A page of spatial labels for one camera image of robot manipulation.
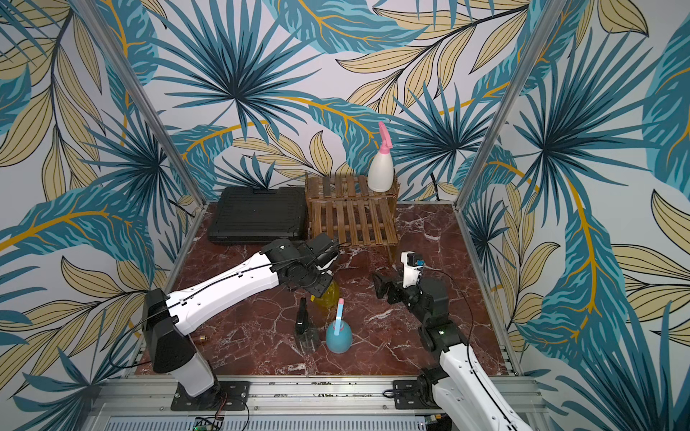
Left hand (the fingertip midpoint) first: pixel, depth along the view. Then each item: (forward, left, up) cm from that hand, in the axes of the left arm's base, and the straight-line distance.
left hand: (318, 287), depth 76 cm
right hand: (+3, -15, +2) cm, 16 cm away
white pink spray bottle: (+30, -18, +16) cm, 38 cm away
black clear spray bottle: (-11, +3, -11) cm, 15 cm away
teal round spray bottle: (-13, -6, -1) cm, 14 cm away
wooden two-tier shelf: (+33, -7, -2) cm, 33 cm away
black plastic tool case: (+36, +28, -11) cm, 47 cm away
